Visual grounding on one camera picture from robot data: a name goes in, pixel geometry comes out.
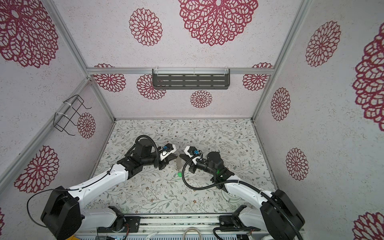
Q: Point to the white round alarm clock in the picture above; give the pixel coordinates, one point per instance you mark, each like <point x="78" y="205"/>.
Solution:
<point x="231" y="198"/>

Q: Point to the silver metal key bottle opener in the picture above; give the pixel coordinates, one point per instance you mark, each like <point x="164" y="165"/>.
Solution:
<point x="180" y="161"/>

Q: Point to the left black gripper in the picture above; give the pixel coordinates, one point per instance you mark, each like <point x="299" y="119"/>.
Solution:
<point x="165" y="161"/>

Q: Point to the black wire wall basket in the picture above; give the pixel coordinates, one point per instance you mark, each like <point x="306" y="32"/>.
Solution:
<point x="65" y="117"/>

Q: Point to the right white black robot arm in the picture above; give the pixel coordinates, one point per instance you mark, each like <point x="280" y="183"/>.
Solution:
<point x="272" y="211"/>

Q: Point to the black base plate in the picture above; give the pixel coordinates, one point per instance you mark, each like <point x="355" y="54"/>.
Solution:
<point x="230" y="223"/>
<point x="129" y="225"/>

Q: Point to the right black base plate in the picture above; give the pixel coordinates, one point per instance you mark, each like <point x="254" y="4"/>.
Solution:
<point x="230" y="223"/>

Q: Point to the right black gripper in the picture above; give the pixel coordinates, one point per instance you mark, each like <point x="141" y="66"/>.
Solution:
<point x="193" y="167"/>

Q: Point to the yellow object at bottom edge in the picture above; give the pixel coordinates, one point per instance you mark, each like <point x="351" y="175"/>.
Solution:
<point x="73" y="237"/>

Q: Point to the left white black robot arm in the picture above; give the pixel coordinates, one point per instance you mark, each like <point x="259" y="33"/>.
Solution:
<point x="65" y="213"/>

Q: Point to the dark grey wall shelf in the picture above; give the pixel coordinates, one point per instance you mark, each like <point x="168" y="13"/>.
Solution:
<point x="191" y="80"/>

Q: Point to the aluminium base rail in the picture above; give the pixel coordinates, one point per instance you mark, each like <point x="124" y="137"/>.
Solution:
<point x="180" y="223"/>

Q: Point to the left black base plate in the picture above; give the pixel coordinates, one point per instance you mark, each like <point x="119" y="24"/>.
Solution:
<point x="129" y="225"/>

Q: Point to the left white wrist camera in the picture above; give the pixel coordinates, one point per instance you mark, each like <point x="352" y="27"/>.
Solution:
<point x="167" y="151"/>

